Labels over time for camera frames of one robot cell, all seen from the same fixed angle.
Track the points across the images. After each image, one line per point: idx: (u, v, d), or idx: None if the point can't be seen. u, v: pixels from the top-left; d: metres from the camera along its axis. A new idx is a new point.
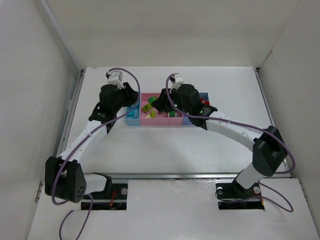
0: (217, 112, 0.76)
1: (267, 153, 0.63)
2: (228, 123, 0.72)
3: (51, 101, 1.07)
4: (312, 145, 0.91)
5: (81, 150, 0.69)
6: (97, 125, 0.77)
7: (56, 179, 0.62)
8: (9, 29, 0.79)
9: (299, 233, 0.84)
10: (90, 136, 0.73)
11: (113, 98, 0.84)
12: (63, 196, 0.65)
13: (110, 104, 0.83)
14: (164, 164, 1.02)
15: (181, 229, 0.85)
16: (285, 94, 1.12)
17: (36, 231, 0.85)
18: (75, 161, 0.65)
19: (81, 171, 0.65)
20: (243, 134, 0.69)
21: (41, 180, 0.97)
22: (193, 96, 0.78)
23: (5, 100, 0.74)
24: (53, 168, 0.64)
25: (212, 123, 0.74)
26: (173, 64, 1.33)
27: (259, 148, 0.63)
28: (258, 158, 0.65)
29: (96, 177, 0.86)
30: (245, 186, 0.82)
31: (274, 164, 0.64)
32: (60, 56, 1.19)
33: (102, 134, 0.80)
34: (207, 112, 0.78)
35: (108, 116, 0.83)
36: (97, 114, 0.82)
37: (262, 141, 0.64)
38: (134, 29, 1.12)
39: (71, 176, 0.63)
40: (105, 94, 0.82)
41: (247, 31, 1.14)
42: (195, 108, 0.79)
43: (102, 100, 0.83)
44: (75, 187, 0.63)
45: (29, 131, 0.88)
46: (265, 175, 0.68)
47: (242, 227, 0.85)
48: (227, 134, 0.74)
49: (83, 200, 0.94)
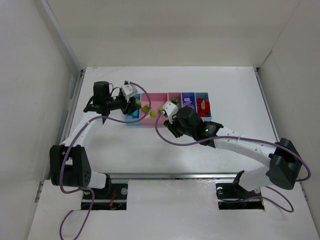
0: (223, 128, 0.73)
1: (284, 168, 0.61)
2: (238, 139, 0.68)
3: (50, 100, 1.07)
4: (312, 144, 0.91)
5: (83, 137, 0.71)
6: (94, 115, 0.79)
7: (62, 165, 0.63)
8: (10, 30, 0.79)
9: (299, 232, 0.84)
10: (88, 124, 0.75)
11: (106, 91, 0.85)
12: (71, 181, 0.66)
13: (104, 97, 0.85)
14: (164, 164, 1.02)
15: (181, 229, 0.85)
16: (285, 94, 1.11)
17: (36, 232, 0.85)
18: (79, 147, 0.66)
19: (86, 155, 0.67)
20: (257, 150, 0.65)
21: (41, 180, 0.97)
22: (192, 116, 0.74)
23: (4, 101, 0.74)
24: (58, 156, 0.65)
25: (220, 141, 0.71)
26: (173, 64, 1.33)
27: (277, 164, 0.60)
28: (275, 173, 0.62)
29: (100, 173, 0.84)
30: (247, 188, 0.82)
31: (292, 177, 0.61)
32: (60, 56, 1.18)
33: (98, 124, 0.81)
34: (212, 129, 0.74)
35: (102, 108, 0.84)
36: (91, 106, 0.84)
37: (278, 157, 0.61)
38: (133, 29, 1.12)
39: (78, 160, 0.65)
40: (98, 86, 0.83)
41: (248, 31, 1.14)
42: (198, 129, 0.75)
43: (95, 93, 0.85)
44: (82, 170, 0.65)
45: (29, 131, 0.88)
46: (282, 188, 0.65)
47: (242, 227, 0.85)
48: (238, 151, 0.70)
49: (83, 200, 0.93)
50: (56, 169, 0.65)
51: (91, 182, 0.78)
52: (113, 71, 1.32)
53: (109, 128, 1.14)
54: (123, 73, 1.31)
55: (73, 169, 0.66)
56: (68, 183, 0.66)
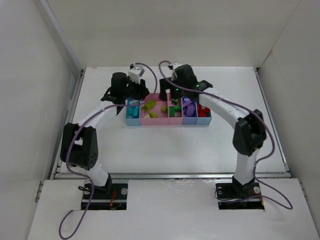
0: (212, 88, 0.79)
1: (247, 132, 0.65)
2: (219, 100, 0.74)
3: (50, 100, 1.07)
4: (312, 144, 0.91)
5: (96, 121, 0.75)
6: (109, 103, 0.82)
7: (71, 143, 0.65)
8: (10, 30, 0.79)
9: (299, 232, 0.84)
10: (103, 110, 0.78)
11: (123, 83, 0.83)
12: (78, 160, 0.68)
13: (120, 90, 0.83)
14: (164, 164, 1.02)
15: (181, 229, 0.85)
16: (285, 94, 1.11)
17: (36, 231, 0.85)
18: (91, 127, 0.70)
19: (96, 137, 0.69)
20: (230, 112, 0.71)
21: (41, 180, 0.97)
22: (188, 70, 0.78)
23: (5, 101, 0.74)
24: (70, 132, 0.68)
25: (204, 98, 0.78)
26: (173, 64, 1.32)
27: (242, 125, 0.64)
28: (238, 136, 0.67)
29: (103, 171, 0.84)
30: (242, 181, 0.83)
31: (252, 144, 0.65)
32: (60, 56, 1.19)
33: (112, 114, 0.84)
34: (203, 86, 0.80)
35: (118, 100, 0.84)
36: (108, 97, 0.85)
37: (245, 121, 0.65)
38: (133, 29, 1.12)
39: (88, 138, 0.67)
40: (115, 78, 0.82)
41: (247, 31, 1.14)
42: (191, 83, 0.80)
43: (112, 85, 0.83)
44: (90, 150, 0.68)
45: (30, 131, 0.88)
46: (241, 154, 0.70)
47: (241, 227, 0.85)
48: (216, 111, 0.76)
49: (83, 200, 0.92)
50: (66, 145, 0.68)
51: (94, 173, 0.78)
52: (113, 71, 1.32)
53: (109, 128, 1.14)
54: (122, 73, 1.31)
55: (82, 149, 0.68)
56: (75, 161, 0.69)
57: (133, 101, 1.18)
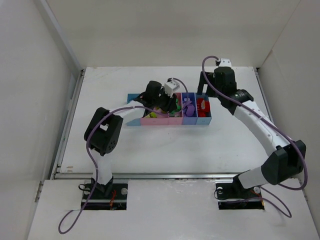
0: (252, 102, 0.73)
1: (283, 163, 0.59)
2: (259, 118, 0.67)
3: (50, 100, 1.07)
4: (312, 144, 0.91)
5: (125, 114, 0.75)
6: (139, 104, 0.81)
7: (98, 123, 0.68)
8: (10, 30, 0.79)
9: (299, 232, 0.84)
10: (133, 107, 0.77)
11: (157, 92, 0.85)
12: (98, 142, 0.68)
13: (152, 97, 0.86)
14: (165, 164, 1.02)
15: (181, 229, 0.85)
16: (285, 94, 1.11)
17: (36, 231, 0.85)
18: (119, 116, 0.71)
19: (120, 126, 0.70)
20: (269, 136, 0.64)
21: (41, 180, 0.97)
22: (229, 75, 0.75)
23: (5, 101, 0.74)
24: (100, 116, 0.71)
25: (242, 112, 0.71)
26: (173, 64, 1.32)
27: (278, 157, 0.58)
28: (270, 163, 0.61)
29: (109, 171, 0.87)
30: (245, 186, 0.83)
31: (283, 175, 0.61)
32: (60, 56, 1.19)
33: (139, 115, 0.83)
34: (242, 96, 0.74)
35: (147, 105, 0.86)
36: (140, 100, 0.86)
37: (284, 151, 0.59)
38: (133, 29, 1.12)
39: (113, 124, 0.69)
40: (151, 85, 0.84)
41: (247, 31, 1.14)
42: (229, 89, 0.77)
43: (147, 90, 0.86)
44: (112, 135, 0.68)
45: (30, 131, 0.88)
46: (268, 181, 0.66)
47: (241, 227, 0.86)
48: (252, 128, 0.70)
49: (83, 200, 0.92)
50: (92, 125, 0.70)
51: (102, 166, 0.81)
52: (112, 71, 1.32)
53: None
54: (122, 73, 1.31)
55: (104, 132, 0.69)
56: (95, 143, 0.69)
57: None
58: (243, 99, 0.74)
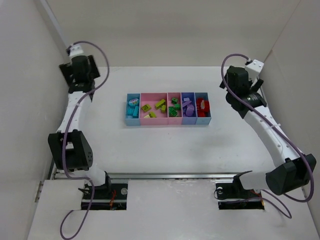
0: (265, 108, 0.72)
1: (290, 176, 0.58)
2: (270, 127, 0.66)
3: (50, 100, 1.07)
4: (312, 143, 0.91)
5: (76, 121, 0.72)
6: (81, 94, 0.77)
7: (62, 150, 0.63)
8: (10, 30, 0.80)
9: (299, 232, 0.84)
10: (78, 106, 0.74)
11: (87, 66, 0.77)
12: (77, 164, 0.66)
13: (85, 73, 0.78)
14: (164, 164, 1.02)
15: (181, 228, 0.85)
16: (285, 94, 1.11)
17: (36, 231, 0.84)
18: (76, 130, 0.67)
19: (84, 137, 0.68)
20: (278, 146, 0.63)
21: (41, 180, 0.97)
22: (242, 75, 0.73)
23: (5, 101, 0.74)
24: (57, 142, 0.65)
25: (253, 117, 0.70)
26: (173, 64, 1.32)
27: (286, 170, 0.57)
28: (276, 175, 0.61)
29: (100, 170, 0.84)
30: (244, 186, 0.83)
31: (288, 186, 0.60)
32: (60, 55, 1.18)
33: (87, 104, 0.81)
34: (255, 100, 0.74)
35: (87, 85, 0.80)
36: (75, 85, 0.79)
37: (293, 165, 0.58)
38: (133, 29, 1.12)
39: (75, 139, 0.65)
40: (76, 63, 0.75)
41: (247, 31, 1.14)
42: (241, 91, 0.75)
43: (75, 70, 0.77)
44: (83, 150, 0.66)
45: (29, 131, 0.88)
46: (272, 191, 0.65)
47: (241, 227, 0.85)
48: (261, 135, 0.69)
49: (83, 200, 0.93)
50: (57, 155, 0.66)
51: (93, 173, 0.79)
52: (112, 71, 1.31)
53: (108, 128, 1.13)
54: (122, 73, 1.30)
55: (75, 152, 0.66)
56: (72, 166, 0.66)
57: (132, 101, 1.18)
58: (255, 103, 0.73)
